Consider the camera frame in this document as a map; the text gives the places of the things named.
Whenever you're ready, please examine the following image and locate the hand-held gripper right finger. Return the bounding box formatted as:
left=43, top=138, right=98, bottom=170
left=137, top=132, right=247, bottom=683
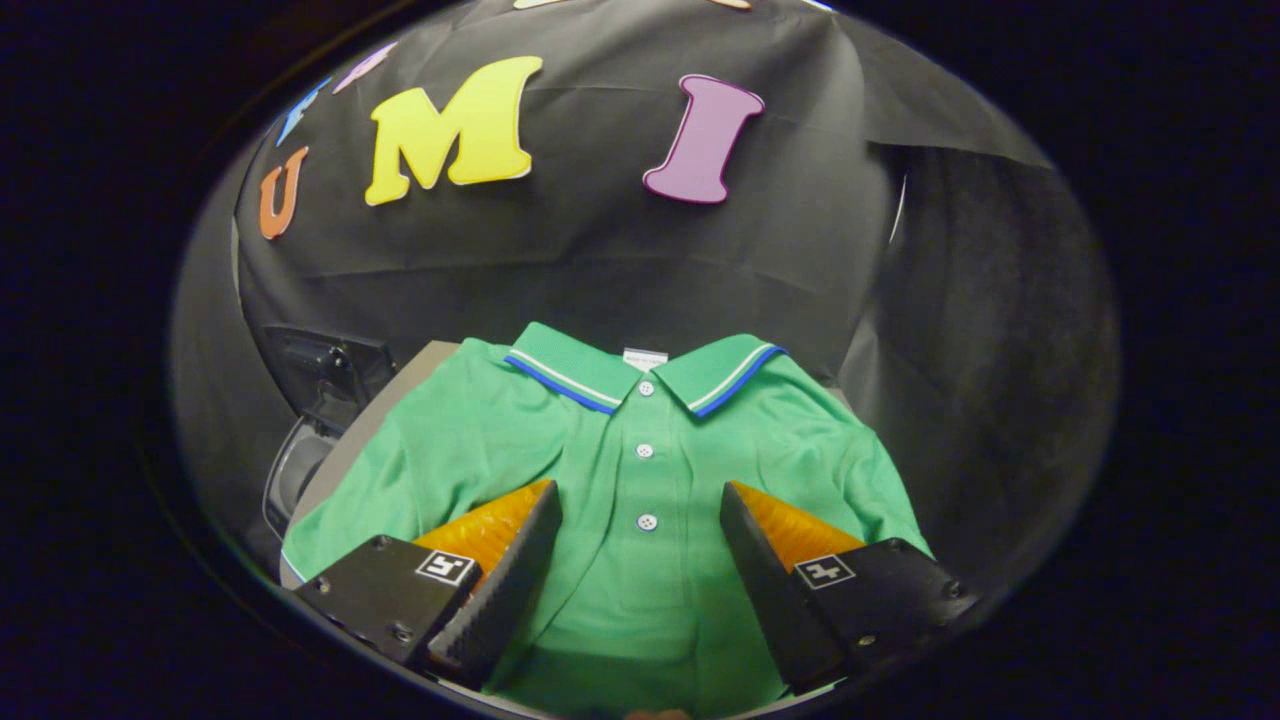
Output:
left=720, top=480, right=969, bottom=696

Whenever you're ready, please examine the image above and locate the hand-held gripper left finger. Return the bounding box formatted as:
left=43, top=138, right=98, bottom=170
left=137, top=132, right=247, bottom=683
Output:
left=292, top=478, right=564, bottom=691

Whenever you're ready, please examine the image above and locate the green polo shirt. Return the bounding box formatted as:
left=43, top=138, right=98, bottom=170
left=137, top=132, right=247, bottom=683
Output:
left=280, top=320, right=933, bottom=720

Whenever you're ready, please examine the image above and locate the grey metal cabinet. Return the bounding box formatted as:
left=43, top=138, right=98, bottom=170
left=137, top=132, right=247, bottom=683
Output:
left=280, top=338, right=463, bottom=591

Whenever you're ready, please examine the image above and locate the black backdrop cloth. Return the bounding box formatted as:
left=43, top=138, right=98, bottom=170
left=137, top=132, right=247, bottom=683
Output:
left=170, top=0, right=1121, bottom=601

